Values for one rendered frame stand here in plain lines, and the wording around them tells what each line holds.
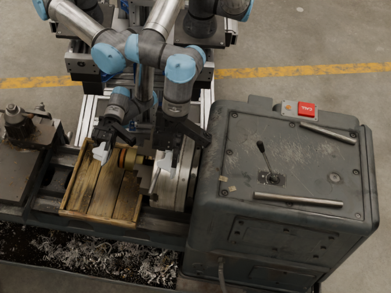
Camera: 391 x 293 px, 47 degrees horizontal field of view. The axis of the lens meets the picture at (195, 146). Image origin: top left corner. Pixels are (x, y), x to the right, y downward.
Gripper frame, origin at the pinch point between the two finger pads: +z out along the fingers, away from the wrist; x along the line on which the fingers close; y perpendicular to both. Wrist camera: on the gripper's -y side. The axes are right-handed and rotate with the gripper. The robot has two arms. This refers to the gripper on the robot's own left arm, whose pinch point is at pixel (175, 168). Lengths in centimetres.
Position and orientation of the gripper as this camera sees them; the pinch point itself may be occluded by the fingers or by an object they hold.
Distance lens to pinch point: 134.3
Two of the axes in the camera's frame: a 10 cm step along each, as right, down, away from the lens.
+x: -1.1, 5.7, -8.1
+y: -9.9, -1.7, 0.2
